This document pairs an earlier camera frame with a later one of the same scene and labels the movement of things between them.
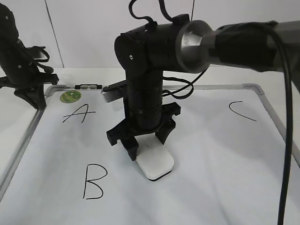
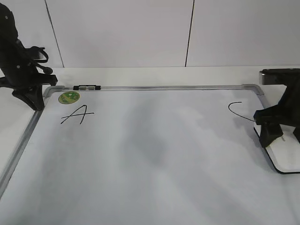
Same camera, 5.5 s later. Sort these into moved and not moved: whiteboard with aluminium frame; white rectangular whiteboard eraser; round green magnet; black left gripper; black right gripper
Moved: white rectangular whiteboard eraser; black right gripper
Not moved: round green magnet; black left gripper; whiteboard with aluminium frame
